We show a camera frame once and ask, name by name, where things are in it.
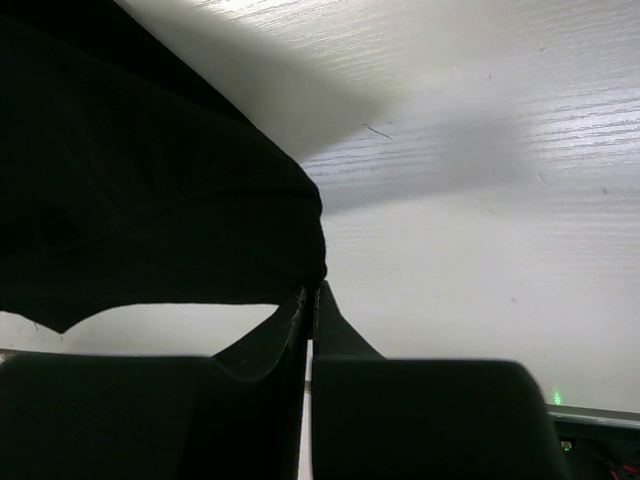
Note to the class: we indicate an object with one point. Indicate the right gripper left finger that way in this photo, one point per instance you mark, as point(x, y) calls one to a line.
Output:
point(234, 415)

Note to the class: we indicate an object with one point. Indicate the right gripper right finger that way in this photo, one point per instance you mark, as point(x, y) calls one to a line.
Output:
point(379, 418)

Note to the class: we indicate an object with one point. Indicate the black skirt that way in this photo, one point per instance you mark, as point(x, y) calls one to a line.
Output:
point(127, 179)

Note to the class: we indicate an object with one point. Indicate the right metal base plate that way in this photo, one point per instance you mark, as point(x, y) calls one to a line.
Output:
point(598, 444)

